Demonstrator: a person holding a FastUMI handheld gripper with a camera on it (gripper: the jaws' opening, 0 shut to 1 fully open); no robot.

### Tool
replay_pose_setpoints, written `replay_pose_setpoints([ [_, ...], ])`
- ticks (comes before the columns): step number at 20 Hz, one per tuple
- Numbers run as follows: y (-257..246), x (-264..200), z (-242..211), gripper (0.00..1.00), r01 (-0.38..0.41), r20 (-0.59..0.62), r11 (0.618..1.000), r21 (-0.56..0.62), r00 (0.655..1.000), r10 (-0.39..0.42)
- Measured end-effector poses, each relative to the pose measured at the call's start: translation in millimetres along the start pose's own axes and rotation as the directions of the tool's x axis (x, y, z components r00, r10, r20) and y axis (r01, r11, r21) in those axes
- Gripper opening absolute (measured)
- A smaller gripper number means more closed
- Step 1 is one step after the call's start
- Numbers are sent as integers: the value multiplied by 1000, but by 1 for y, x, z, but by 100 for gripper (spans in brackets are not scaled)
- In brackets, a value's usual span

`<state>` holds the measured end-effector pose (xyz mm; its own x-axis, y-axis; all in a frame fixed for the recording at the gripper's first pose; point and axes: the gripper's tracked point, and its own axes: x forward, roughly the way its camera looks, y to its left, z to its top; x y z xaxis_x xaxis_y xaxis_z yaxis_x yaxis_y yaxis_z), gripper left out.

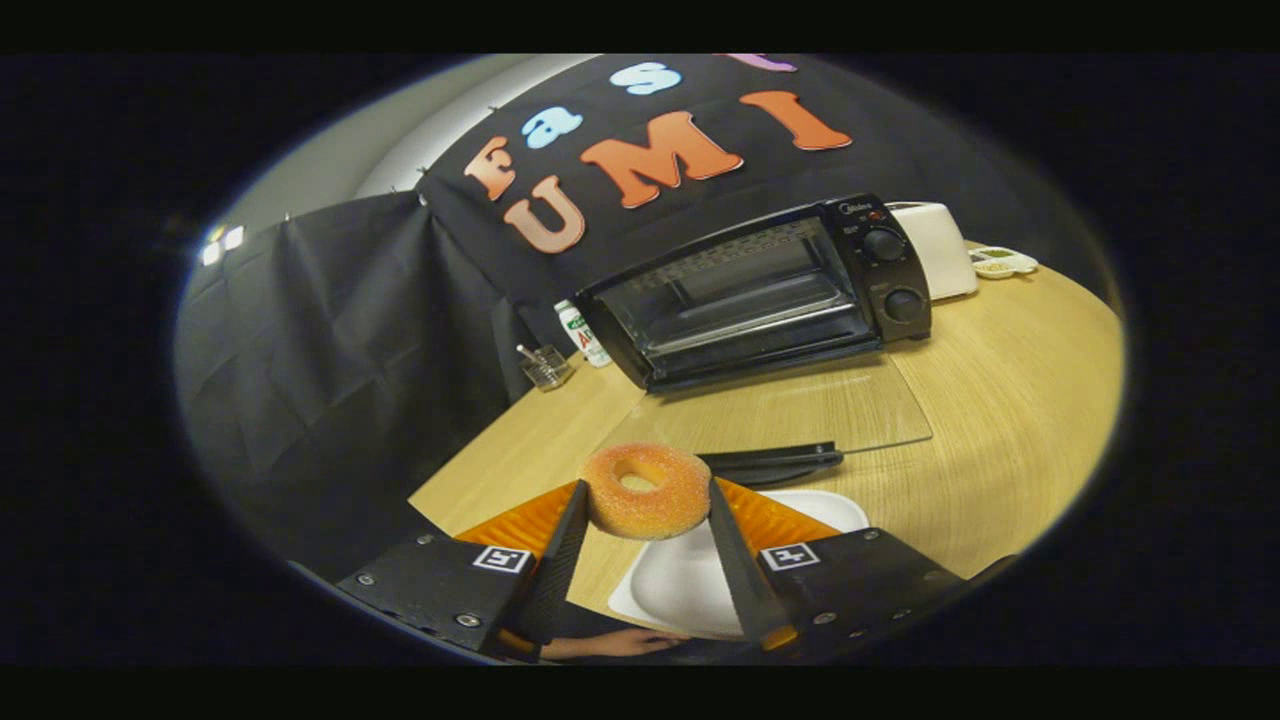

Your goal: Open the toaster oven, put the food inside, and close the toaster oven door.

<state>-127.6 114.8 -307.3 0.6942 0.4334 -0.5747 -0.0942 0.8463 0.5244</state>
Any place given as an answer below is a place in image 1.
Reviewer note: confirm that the white bottle green label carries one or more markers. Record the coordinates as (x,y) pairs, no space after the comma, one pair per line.
(585,335)

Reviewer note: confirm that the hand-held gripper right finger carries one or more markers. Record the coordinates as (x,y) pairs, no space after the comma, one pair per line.
(740,580)

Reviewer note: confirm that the white rectangular plate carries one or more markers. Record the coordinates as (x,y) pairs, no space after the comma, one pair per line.
(680,590)

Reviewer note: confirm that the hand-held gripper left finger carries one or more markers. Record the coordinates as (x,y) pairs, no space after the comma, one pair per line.
(555,580)

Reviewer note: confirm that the black toaster oven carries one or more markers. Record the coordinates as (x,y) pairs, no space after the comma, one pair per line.
(880,290)

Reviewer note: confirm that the small clear holder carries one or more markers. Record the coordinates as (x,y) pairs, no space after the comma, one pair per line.
(550,370)

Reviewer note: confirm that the small ceiling light panel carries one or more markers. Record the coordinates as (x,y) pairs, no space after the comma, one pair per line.
(222,245)

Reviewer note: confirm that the sugared orange donut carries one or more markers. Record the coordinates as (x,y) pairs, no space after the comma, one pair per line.
(650,517)

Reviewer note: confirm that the white divided snack dish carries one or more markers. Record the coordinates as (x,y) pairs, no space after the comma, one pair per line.
(1000,263)

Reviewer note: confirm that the black backdrop cloth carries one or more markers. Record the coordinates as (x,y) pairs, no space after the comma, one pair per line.
(330,350)

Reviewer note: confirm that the white bread toaster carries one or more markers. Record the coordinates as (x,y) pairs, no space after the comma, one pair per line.
(945,255)

